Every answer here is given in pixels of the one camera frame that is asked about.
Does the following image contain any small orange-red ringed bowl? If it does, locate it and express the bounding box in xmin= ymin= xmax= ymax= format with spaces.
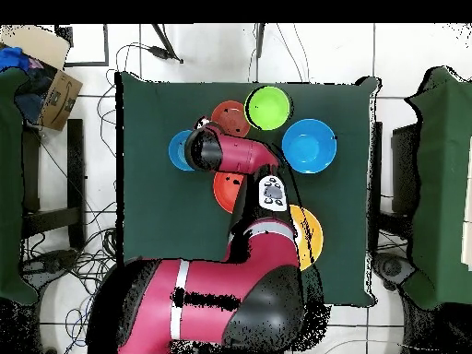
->
xmin=210 ymin=100 xmax=253 ymax=138

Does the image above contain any green cloth covered table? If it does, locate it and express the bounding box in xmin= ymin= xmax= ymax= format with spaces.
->
xmin=405 ymin=65 xmax=472 ymax=311
xmin=0 ymin=67 xmax=40 ymax=305

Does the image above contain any black rounded floor base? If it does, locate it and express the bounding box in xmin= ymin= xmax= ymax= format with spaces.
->
xmin=21 ymin=248 xmax=78 ymax=283
xmin=372 ymin=252 xmax=418 ymax=292

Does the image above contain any black metal frame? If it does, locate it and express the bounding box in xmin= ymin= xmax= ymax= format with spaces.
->
xmin=54 ymin=23 xmax=110 ymax=68

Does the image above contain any green plastic bowl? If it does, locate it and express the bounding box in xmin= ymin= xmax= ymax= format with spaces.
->
xmin=243 ymin=85 xmax=292 ymax=132

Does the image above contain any large orange plastic bowl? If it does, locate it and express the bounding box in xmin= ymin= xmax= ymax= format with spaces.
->
xmin=289 ymin=204 xmax=325 ymax=273

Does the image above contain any black tripod leg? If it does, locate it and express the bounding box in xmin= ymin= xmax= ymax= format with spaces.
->
xmin=254 ymin=23 xmax=266 ymax=59
xmin=150 ymin=23 xmax=184 ymax=65

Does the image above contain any black box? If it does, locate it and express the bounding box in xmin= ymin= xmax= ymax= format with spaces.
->
xmin=390 ymin=123 xmax=421 ymax=215

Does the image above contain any dark green table cloth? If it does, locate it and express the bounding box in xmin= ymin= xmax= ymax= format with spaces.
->
xmin=115 ymin=71 xmax=381 ymax=307

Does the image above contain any small blue plastic bowl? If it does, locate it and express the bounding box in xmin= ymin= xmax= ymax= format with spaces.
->
xmin=168 ymin=129 xmax=196 ymax=172

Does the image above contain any wide orange-red shallow bowl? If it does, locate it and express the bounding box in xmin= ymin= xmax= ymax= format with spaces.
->
xmin=212 ymin=171 xmax=247 ymax=214

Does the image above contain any large blue plastic bowl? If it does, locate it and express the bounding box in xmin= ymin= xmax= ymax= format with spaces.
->
xmin=281 ymin=118 xmax=338 ymax=175

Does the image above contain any brown cardboard box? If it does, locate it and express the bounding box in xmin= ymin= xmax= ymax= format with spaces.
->
xmin=0 ymin=24 xmax=84 ymax=132

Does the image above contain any blue cloth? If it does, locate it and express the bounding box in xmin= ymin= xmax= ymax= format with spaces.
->
xmin=0 ymin=46 xmax=30 ymax=72

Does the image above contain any tangle of black cables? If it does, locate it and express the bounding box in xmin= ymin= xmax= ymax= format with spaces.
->
xmin=21 ymin=198 xmax=123 ymax=354

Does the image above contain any black chair frame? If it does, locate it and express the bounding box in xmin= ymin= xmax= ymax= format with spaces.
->
xmin=21 ymin=118 xmax=86 ymax=252

